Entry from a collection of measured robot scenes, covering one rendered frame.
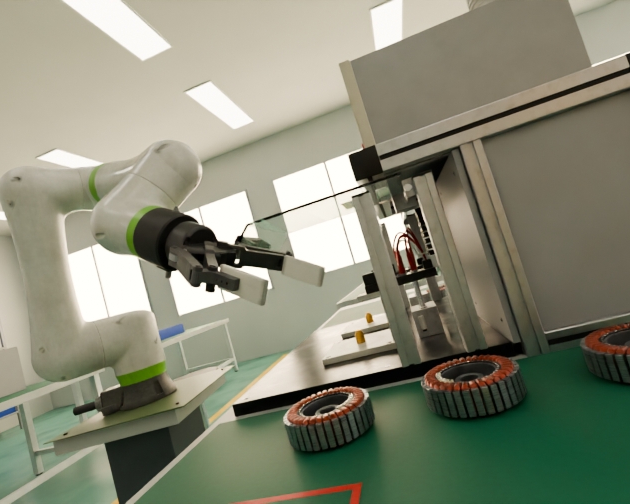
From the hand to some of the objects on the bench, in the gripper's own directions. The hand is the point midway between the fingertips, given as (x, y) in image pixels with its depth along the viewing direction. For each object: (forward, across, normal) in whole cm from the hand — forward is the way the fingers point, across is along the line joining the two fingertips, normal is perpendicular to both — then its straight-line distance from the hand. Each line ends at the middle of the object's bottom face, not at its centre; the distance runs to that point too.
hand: (290, 281), depth 48 cm
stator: (+24, -6, -8) cm, 26 cm away
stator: (+10, 0, -17) cm, 20 cm away
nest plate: (-5, -56, -23) cm, 61 cm away
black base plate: (0, -45, -22) cm, 50 cm away
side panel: (+40, -25, +1) cm, 48 cm away
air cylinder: (+13, -37, -12) cm, 41 cm away
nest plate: (+1, -33, -20) cm, 38 cm away
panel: (+19, -52, -9) cm, 56 cm away
